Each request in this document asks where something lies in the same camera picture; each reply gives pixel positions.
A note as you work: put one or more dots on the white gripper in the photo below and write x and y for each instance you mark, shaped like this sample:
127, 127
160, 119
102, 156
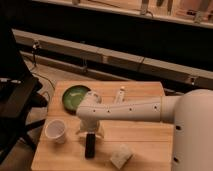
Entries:
92, 126

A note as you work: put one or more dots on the black eraser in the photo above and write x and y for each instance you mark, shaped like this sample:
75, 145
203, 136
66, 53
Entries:
90, 146

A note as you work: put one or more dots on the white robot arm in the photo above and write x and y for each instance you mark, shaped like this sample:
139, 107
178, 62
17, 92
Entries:
191, 114

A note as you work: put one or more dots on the white glue tube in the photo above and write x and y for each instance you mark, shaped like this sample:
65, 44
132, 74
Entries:
120, 95

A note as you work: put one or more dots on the green bowl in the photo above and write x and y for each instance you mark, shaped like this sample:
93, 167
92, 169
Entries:
73, 96

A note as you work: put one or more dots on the white paper cup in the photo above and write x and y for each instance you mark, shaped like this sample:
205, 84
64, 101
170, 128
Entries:
55, 131

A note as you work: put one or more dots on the black office chair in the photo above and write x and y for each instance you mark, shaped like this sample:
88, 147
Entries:
18, 94

